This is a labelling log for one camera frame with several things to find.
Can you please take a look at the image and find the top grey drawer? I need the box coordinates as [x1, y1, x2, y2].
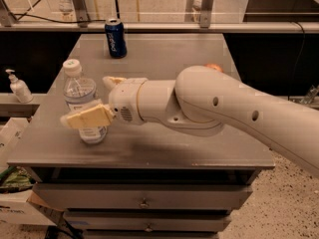
[33, 183, 252, 210]

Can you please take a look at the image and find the green item in box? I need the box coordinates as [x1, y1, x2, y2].
[0, 166, 35, 193]

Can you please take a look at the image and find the right metal bracket post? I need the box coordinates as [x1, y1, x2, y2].
[199, 0, 214, 29]

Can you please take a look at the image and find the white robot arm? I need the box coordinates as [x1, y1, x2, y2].
[61, 66, 319, 177]

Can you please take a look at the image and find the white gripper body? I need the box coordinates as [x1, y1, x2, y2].
[109, 78, 148, 124]

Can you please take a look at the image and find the metal bracket post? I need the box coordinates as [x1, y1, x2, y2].
[199, 0, 214, 29]
[72, 0, 89, 28]

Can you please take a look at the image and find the grey drawer cabinet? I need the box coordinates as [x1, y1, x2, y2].
[6, 33, 276, 239]

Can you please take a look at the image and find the red apple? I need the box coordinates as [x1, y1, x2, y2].
[205, 64, 223, 73]

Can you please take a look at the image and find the blue plastic water bottle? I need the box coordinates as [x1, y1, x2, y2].
[63, 59, 107, 144]

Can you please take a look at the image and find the metal corner bracket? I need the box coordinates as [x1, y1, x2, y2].
[290, 86, 319, 105]

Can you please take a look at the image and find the left metal bracket post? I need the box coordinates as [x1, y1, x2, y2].
[72, 0, 89, 28]

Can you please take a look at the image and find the black cable on rail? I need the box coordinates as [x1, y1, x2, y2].
[9, 12, 108, 24]

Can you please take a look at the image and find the lower grey drawer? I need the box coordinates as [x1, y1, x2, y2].
[64, 211, 231, 232]

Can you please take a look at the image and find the white cardboard box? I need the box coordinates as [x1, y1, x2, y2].
[0, 118, 59, 226]

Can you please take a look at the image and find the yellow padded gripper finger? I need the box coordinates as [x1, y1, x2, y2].
[103, 76, 126, 91]
[60, 104, 115, 129]

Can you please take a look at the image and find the grey drawer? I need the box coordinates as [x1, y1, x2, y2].
[33, 183, 252, 210]
[64, 211, 231, 232]

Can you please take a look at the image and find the white pump dispenser bottle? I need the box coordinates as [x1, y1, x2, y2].
[5, 69, 33, 104]

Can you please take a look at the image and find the blue Pepsi can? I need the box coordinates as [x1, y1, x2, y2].
[105, 18, 127, 59]

